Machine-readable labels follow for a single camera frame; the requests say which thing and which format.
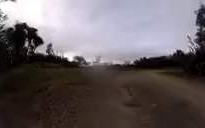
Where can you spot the brown dirt road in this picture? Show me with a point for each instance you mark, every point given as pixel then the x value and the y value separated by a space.
pixel 123 100

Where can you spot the dark grass verge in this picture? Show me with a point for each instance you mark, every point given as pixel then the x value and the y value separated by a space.
pixel 26 86

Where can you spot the dark roadside trees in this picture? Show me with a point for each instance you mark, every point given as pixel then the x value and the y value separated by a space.
pixel 16 46

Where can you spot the dark trees and bushes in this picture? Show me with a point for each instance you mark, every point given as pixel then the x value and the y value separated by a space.
pixel 193 56

